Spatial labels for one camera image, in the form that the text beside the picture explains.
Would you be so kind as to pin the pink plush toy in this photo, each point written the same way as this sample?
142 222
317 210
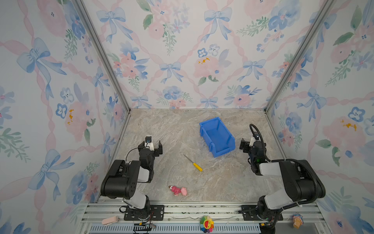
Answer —
177 191

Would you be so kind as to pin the pink eraser block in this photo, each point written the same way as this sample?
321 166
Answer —
110 220

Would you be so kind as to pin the small figurine toy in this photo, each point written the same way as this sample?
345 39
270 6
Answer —
297 221

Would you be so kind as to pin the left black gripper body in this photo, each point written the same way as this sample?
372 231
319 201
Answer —
152 156

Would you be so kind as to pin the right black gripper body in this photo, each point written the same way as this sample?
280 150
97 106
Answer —
251 157

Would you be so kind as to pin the yellow handled screwdriver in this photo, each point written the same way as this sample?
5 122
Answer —
195 165

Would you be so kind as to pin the blue plastic bin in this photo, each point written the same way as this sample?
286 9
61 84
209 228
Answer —
218 138

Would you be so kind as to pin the right corner metal post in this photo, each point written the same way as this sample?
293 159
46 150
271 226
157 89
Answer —
302 49

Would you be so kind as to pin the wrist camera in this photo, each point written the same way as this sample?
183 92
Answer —
255 137
149 143

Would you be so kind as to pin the aluminium frame rail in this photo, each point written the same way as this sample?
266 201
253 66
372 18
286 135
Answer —
181 217

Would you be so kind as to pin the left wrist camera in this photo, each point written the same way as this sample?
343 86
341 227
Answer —
149 143

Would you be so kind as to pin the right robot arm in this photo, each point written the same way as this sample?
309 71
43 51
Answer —
301 185

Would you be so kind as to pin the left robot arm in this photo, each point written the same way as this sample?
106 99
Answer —
123 176

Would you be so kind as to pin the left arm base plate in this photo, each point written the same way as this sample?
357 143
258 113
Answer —
150 212

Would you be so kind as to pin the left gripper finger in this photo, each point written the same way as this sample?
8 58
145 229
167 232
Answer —
142 146
160 149

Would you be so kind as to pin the left corner metal post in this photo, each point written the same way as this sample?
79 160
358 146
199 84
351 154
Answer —
87 22

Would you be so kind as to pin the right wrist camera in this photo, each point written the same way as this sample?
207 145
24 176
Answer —
255 137

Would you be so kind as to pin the corner metal post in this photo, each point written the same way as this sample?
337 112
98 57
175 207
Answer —
87 22
302 49

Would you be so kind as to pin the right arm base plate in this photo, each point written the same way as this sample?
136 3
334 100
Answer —
254 213

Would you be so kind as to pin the colourful flower toy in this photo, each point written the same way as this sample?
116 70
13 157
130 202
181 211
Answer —
206 224

